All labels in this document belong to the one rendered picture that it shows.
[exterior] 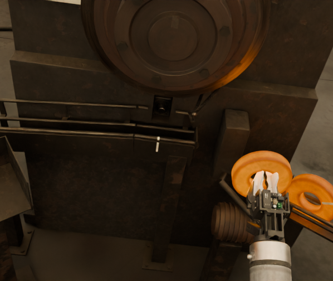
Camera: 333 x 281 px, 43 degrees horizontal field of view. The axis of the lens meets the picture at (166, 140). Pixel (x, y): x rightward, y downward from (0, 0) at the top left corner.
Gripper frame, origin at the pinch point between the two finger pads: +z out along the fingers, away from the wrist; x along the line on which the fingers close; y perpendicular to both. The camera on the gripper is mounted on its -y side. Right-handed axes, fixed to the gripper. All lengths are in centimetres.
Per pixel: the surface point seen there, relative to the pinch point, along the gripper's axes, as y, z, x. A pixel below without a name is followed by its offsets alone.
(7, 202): -23, -8, 69
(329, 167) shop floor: -106, 66, -72
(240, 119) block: -11.1, 23.5, 3.0
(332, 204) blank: -9.5, -2.5, -22.3
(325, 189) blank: -6.8, 0.6, -19.4
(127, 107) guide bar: -16.7, 26.2, 38.7
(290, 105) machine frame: -9.0, 29.9, -12.5
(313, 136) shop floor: -113, 91, -68
